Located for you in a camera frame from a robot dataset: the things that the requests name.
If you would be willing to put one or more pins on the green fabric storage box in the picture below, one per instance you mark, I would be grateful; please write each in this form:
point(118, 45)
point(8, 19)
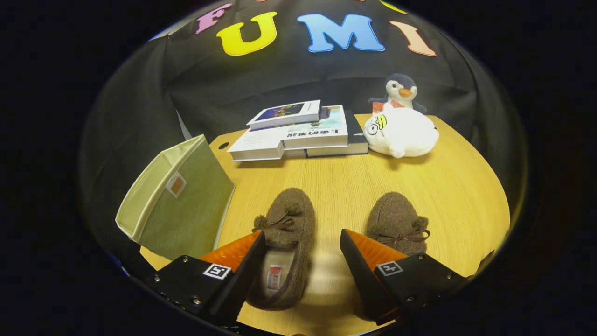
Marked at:
point(191, 210)

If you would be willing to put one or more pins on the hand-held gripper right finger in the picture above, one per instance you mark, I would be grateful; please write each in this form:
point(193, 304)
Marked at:
point(361, 275)

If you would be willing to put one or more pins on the light blue cover book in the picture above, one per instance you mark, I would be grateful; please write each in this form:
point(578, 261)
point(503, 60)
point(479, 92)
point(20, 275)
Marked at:
point(322, 128)

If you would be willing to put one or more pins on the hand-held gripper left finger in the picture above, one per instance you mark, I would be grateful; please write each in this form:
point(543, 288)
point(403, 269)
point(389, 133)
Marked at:
point(242, 280)

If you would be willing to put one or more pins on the grey penguin plush toy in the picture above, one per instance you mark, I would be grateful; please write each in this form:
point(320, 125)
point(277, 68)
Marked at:
point(399, 88)

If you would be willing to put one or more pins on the white book with blue picture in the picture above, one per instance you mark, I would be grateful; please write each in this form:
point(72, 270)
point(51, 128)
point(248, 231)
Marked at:
point(284, 113)

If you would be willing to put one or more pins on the dark cover book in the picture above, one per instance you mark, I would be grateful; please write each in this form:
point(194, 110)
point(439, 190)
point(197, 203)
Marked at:
point(357, 140)

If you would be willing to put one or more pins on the white round plush toy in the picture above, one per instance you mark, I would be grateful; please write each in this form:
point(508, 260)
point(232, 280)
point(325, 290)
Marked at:
point(406, 133)

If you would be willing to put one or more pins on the brown fuzzy shoe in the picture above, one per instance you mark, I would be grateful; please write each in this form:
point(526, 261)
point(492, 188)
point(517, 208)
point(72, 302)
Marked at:
point(392, 214)
point(291, 205)

